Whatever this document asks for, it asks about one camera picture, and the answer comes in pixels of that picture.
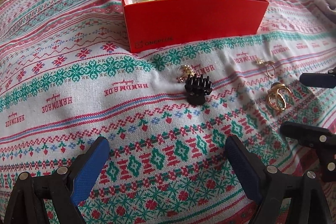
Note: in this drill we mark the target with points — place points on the patterned handmade bed cloth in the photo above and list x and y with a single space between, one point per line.
67 77

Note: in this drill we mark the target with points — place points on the black hair claw clip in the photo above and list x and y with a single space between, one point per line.
197 88

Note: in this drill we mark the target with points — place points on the red open jewelry box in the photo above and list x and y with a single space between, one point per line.
154 24

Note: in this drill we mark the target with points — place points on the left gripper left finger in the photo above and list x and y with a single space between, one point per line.
66 188

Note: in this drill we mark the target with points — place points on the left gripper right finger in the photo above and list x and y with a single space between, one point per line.
268 187

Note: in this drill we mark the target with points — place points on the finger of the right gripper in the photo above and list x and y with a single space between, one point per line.
318 138
319 80

